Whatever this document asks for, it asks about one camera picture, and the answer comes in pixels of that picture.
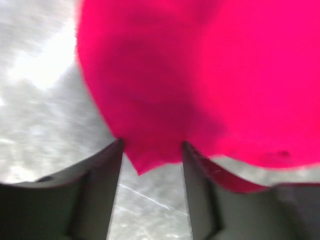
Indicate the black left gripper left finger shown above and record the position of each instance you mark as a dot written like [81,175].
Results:
[75,203]

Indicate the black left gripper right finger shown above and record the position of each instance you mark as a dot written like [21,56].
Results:
[224,206]

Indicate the red t-shirt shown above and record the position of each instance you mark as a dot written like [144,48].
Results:
[238,78]

